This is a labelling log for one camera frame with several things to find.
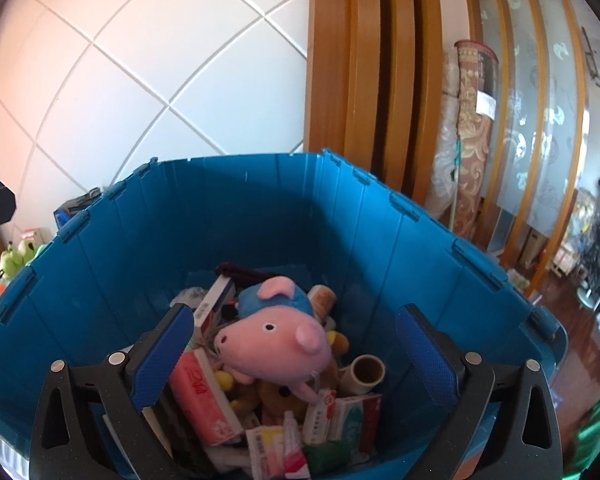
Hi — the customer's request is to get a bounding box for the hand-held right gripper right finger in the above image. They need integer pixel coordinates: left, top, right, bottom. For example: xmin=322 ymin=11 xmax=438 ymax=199
xmin=395 ymin=303 xmax=567 ymax=480

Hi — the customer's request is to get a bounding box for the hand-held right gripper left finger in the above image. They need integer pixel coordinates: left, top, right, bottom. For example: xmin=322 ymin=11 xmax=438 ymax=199
xmin=27 ymin=302 xmax=197 ymax=480

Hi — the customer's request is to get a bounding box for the pink pig plush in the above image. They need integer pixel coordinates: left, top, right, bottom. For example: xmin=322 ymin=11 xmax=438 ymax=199
xmin=213 ymin=275 xmax=339 ymax=404

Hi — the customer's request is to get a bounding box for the blue plastic crate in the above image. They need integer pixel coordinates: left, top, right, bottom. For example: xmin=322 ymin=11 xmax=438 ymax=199
xmin=0 ymin=147 xmax=572 ymax=480

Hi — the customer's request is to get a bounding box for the green frog plush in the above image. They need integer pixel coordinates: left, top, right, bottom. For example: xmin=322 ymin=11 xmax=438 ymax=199
xmin=0 ymin=239 xmax=49 ymax=282

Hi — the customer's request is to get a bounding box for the pink tissue pack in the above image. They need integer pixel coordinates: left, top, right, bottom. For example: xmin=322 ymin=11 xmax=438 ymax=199
xmin=168 ymin=348 xmax=245 ymax=447

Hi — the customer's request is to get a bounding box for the cardboard tube roll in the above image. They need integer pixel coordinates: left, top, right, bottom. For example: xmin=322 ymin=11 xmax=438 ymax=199
xmin=339 ymin=353 xmax=386 ymax=395

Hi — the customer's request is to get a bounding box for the long white box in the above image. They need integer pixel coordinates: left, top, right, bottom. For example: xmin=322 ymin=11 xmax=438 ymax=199
xmin=192 ymin=275 xmax=237 ymax=332

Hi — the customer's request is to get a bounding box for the black display box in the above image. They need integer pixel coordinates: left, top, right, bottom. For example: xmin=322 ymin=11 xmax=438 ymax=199
xmin=53 ymin=187 xmax=104 ymax=234

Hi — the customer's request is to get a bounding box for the green white medicine box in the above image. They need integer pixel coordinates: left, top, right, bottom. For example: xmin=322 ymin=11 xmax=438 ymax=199
xmin=329 ymin=392 xmax=384 ymax=454

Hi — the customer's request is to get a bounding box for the white red medicine box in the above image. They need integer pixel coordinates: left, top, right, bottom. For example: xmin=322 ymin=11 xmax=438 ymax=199
xmin=302 ymin=389 xmax=339 ymax=444

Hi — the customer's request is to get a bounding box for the yellow brown plush bear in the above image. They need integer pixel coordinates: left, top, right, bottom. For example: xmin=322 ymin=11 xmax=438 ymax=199
xmin=214 ymin=329 xmax=352 ymax=427

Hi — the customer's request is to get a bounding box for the pale pink medicine box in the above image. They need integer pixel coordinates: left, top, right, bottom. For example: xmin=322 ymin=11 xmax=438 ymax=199
xmin=244 ymin=424 xmax=289 ymax=479

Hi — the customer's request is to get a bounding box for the pink white tube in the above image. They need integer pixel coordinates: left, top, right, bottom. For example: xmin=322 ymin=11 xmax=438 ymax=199
xmin=282 ymin=409 xmax=312 ymax=479

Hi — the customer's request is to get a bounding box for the green cloth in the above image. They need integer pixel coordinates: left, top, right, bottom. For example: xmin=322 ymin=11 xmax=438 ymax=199
xmin=564 ymin=389 xmax=600 ymax=480

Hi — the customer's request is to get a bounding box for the pale rolled carpet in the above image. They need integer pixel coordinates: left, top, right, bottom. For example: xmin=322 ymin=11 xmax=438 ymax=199
xmin=424 ymin=52 xmax=462 ymax=212

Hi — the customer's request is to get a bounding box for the brown patterned rolled carpet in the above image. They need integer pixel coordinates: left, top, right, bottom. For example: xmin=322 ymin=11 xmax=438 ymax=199
xmin=452 ymin=39 xmax=501 ymax=239

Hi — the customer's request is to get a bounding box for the frosted glass sliding door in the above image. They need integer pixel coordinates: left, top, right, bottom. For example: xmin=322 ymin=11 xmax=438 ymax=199
xmin=462 ymin=0 xmax=600 ymax=266

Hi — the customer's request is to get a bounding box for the wooden wall trim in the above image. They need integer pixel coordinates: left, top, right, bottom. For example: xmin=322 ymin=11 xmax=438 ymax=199
xmin=303 ymin=0 xmax=463 ymax=213

